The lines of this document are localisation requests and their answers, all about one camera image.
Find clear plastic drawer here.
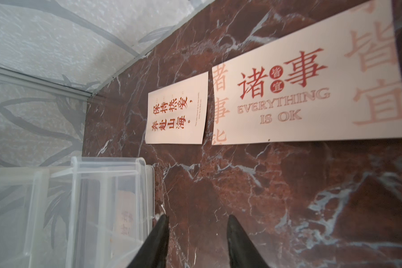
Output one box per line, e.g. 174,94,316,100
0,157,154,268

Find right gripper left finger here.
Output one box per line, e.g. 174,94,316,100
127,214,170,268

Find pink postcard red characters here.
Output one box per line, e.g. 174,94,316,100
145,72,208,145

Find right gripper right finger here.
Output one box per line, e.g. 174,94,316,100
227,215,269,268

